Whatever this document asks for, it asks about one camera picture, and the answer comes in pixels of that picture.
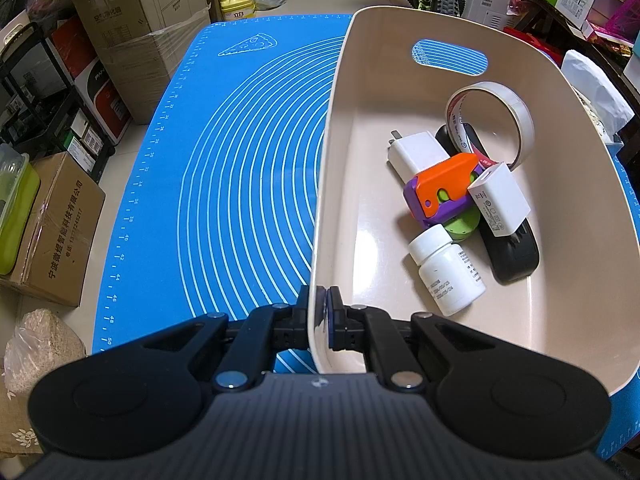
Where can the black remote control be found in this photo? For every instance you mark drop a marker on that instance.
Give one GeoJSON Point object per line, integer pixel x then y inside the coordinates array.
{"type": "Point", "coordinates": [515, 260]}

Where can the blue silicone mat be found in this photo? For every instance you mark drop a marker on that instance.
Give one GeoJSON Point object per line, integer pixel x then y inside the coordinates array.
{"type": "Point", "coordinates": [225, 160]}

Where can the brown printed cardboard box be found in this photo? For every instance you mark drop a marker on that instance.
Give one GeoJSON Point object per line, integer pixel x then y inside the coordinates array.
{"type": "Point", "coordinates": [107, 10]}

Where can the large yellow jug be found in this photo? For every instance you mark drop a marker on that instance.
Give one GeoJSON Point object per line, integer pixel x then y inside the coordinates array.
{"type": "Point", "coordinates": [240, 7]}

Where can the green plastic container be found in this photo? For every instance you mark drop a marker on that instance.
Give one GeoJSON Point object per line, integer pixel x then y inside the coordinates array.
{"type": "Point", "coordinates": [15, 210]}

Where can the orange purple toy knife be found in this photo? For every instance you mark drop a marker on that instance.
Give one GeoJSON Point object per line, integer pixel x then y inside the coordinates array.
{"type": "Point", "coordinates": [440, 180]}

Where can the black metal shelf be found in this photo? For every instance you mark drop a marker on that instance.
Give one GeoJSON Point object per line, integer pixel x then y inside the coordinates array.
{"type": "Point", "coordinates": [37, 40]}

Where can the plastic-wrapped cardboard box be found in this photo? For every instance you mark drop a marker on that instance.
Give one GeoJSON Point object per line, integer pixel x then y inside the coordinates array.
{"type": "Point", "coordinates": [150, 70]}

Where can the green round object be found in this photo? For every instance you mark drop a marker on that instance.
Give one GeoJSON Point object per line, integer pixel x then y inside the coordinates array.
{"type": "Point", "coordinates": [462, 227]}

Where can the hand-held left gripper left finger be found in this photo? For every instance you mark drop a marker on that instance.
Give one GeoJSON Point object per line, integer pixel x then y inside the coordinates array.
{"type": "Point", "coordinates": [300, 320]}

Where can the beige plastic basin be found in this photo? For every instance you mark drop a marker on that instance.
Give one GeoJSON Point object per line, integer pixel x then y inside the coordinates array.
{"type": "Point", "coordinates": [370, 240]}

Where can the cardboard box with red print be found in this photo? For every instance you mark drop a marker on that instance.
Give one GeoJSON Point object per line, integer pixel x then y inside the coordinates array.
{"type": "Point", "coordinates": [60, 225]}

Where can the clear sack of grain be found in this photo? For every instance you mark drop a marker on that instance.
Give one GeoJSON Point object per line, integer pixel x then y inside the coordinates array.
{"type": "Point", "coordinates": [42, 345]}

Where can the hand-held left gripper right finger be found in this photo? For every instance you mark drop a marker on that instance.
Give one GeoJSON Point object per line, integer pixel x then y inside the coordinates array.
{"type": "Point", "coordinates": [332, 330]}

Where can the white plastic bag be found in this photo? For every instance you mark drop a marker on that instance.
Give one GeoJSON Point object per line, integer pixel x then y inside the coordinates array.
{"type": "Point", "coordinates": [595, 75]}

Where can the white pill bottle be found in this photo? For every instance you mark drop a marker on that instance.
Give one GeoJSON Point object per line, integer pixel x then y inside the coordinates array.
{"type": "Point", "coordinates": [450, 280]}

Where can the white cube charger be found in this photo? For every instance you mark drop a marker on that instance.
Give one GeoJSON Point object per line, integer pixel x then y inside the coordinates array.
{"type": "Point", "coordinates": [497, 200]}

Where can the dark wooden shelf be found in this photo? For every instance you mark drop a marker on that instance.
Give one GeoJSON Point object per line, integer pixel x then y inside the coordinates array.
{"type": "Point", "coordinates": [575, 35]}

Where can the white tape roll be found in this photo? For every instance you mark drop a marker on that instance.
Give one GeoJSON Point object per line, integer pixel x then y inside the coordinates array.
{"type": "Point", "coordinates": [520, 110]}

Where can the white plug charger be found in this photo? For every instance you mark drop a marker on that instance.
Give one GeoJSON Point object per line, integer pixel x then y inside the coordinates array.
{"type": "Point", "coordinates": [420, 152]}

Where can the red black appliance box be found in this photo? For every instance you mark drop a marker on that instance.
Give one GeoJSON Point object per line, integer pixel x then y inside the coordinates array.
{"type": "Point", "coordinates": [102, 95]}

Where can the red bag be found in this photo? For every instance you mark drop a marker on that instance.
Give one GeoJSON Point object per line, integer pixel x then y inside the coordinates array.
{"type": "Point", "coordinates": [550, 51]}

